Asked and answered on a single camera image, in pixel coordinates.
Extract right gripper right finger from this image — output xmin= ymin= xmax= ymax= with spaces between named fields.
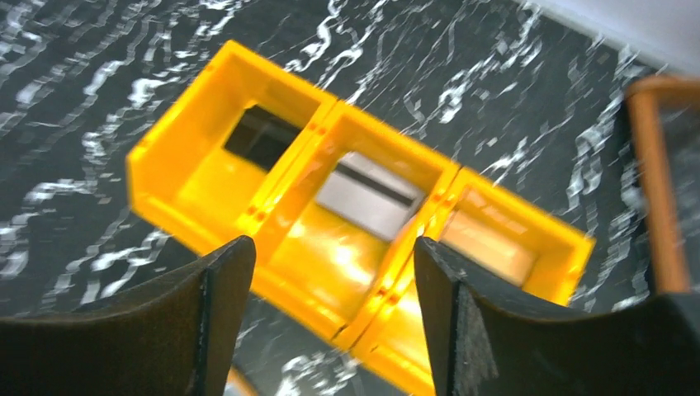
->
xmin=414 ymin=237 xmax=699 ymax=395

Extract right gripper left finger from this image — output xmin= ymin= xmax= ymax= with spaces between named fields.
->
xmin=1 ymin=236 xmax=256 ymax=395

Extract orange card stack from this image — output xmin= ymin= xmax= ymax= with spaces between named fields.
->
xmin=441 ymin=211 xmax=536 ymax=287

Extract silver card stack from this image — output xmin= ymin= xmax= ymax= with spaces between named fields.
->
xmin=315 ymin=152 xmax=425 ymax=242

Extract orange three-compartment bin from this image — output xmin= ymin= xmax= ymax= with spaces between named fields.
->
xmin=126 ymin=41 xmax=594 ymax=395

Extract orange wooden shelf rack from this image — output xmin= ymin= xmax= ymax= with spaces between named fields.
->
xmin=626 ymin=75 xmax=699 ymax=294

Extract orange card holder wallet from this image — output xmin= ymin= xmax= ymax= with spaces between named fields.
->
xmin=223 ymin=367 xmax=258 ymax=396

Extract black card in bin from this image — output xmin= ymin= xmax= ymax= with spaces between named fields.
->
xmin=224 ymin=106 xmax=301 ymax=172

